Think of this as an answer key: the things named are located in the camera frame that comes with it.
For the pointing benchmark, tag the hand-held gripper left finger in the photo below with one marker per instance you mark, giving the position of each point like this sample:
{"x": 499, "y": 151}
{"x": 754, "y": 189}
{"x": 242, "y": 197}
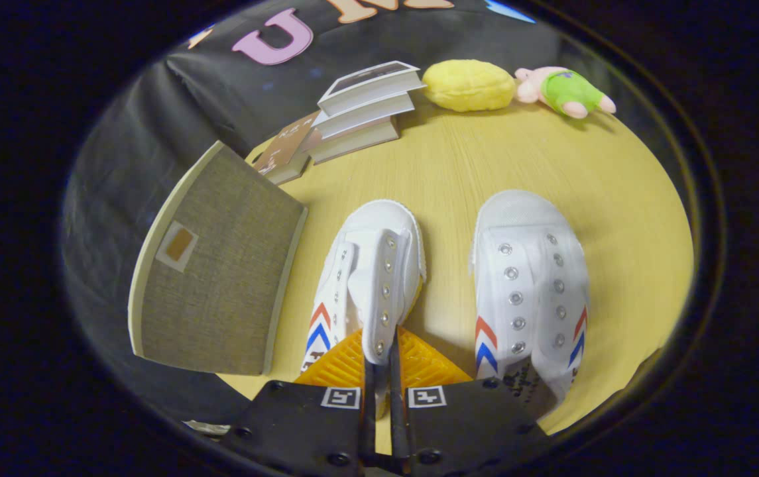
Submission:
{"x": 368, "y": 411}

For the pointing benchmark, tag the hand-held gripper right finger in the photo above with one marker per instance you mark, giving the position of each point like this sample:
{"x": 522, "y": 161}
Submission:
{"x": 398, "y": 411}

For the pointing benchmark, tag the white canvas shoe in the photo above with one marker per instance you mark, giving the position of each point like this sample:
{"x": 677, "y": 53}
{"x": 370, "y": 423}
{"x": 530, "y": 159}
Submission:
{"x": 528, "y": 278}
{"x": 379, "y": 265}

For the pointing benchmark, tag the thick book with brown cover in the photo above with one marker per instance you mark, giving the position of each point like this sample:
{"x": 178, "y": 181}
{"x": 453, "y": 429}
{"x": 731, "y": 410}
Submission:
{"x": 356, "y": 140}

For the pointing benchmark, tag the thin brown book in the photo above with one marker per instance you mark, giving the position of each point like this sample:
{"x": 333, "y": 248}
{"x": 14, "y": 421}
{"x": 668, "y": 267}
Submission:
{"x": 283, "y": 149}

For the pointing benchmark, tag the plain white book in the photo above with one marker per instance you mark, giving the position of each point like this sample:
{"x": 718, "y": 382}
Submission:
{"x": 366, "y": 114}

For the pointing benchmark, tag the book with portrait cover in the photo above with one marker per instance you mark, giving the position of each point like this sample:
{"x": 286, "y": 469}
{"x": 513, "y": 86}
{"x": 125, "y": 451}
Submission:
{"x": 369, "y": 83}

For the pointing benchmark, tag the yellow plush cushion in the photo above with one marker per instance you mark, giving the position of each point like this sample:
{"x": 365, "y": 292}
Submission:
{"x": 468, "y": 85}

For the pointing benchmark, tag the pink and green plush toy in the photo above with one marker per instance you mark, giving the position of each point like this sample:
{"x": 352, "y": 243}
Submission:
{"x": 565, "y": 91}

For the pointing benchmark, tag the black backdrop cloth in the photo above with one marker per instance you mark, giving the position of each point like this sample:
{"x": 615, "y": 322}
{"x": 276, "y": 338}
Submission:
{"x": 220, "y": 79}

